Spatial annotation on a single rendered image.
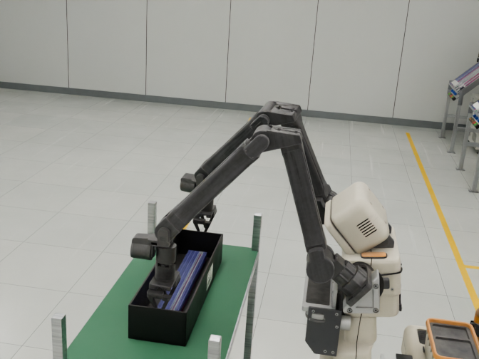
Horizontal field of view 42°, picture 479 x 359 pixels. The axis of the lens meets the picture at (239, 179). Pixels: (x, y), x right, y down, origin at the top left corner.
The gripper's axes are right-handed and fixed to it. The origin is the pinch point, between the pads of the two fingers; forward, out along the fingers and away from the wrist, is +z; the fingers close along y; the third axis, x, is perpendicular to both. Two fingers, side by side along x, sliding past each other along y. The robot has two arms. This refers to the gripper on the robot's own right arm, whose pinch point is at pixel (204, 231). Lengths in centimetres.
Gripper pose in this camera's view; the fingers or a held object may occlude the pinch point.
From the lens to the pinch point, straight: 239.1
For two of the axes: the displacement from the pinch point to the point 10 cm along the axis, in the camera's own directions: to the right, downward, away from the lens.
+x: 9.9, 1.2, -1.1
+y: -1.5, 3.2, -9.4
